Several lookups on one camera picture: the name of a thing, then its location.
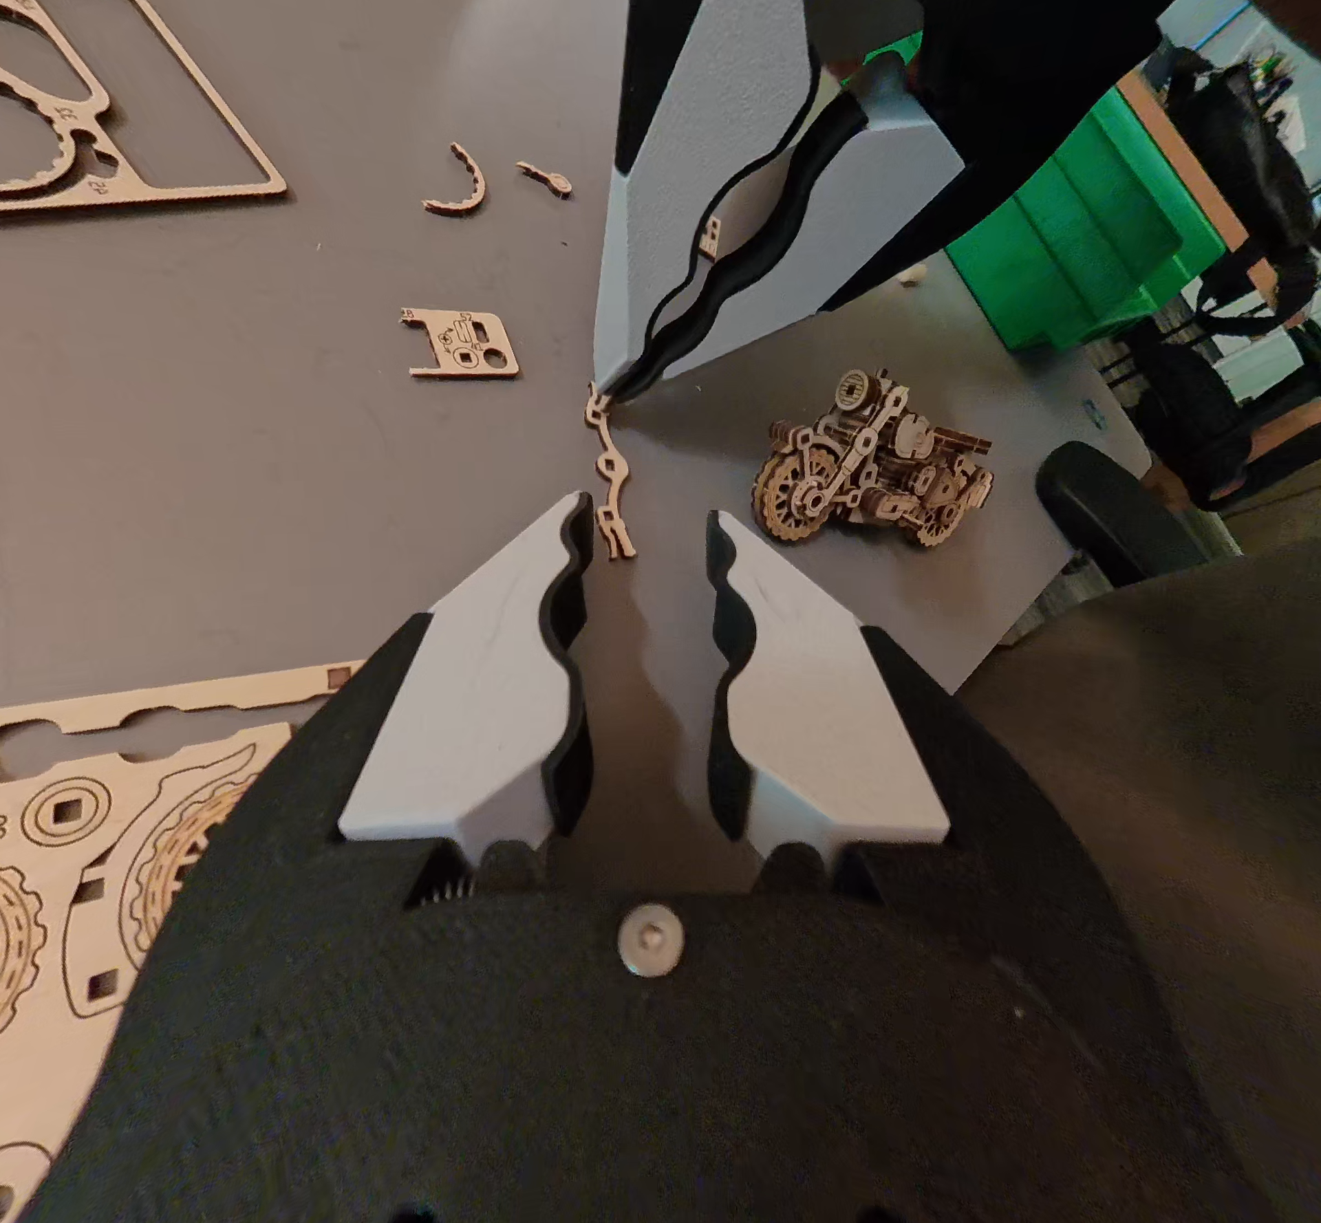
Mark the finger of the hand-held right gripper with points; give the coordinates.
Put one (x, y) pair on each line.
(856, 223)
(699, 109)

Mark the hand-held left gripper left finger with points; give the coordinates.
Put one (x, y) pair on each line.
(464, 718)

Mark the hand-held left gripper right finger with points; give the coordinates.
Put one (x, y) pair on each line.
(829, 729)

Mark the wooden motorcycle model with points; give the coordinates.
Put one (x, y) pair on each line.
(878, 465)

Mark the grey desk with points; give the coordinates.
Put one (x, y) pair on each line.
(258, 472)

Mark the wooden mirror piece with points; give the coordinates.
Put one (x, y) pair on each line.
(557, 181)

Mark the wooden-top table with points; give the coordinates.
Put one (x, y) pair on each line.
(1178, 160)

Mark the green plastic bin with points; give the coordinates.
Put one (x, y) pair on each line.
(1083, 234)

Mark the curved toothed wooden piece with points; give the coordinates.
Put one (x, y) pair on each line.
(475, 190)

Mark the black backpack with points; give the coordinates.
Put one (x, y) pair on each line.
(1247, 149)

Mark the square wooden piece with holes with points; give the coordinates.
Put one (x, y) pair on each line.
(460, 325)

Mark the black office chair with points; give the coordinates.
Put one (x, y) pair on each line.
(1116, 513)

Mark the person's dark clothing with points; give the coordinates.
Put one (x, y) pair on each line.
(1185, 833)

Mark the black bag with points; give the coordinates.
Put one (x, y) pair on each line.
(1185, 418)

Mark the wooden sheet with gear parts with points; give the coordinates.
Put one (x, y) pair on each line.
(112, 925)

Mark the wooden sheet frame large cutouts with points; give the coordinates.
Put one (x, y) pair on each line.
(271, 181)

